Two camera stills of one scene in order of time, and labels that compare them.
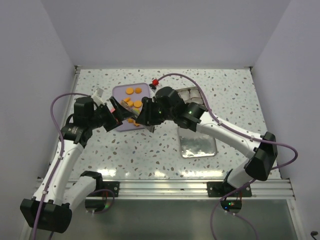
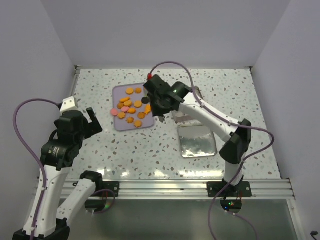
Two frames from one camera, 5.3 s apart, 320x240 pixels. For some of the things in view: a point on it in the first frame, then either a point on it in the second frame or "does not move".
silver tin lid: x=194 y=144 does not move
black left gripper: x=113 y=121 to x=93 y=127
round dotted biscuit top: x=129 y=91 does not move
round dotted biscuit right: x=137 y=104 does not move
